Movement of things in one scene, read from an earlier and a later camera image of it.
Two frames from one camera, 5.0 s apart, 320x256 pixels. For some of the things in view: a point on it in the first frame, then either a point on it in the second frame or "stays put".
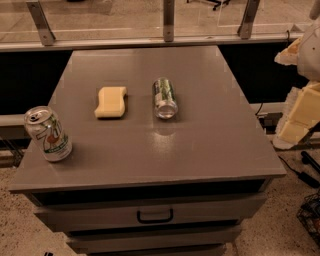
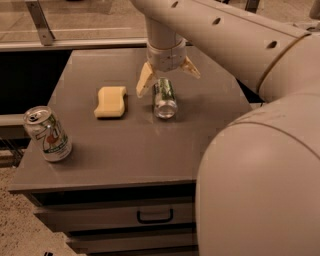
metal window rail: [49, 42] stays put
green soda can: [164, 96] stays put
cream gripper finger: [300, 114] to [190, 68]
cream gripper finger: [289, 56] to [146, 74]
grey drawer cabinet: [142, 185] stays put
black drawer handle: [155, 221] stays put
